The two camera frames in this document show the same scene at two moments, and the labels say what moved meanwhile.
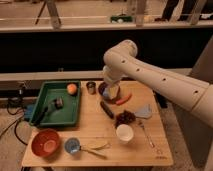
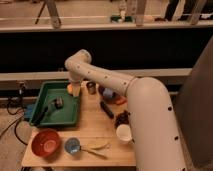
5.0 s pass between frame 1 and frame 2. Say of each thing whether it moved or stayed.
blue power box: stayed
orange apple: stayed
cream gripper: moved
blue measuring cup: stayed
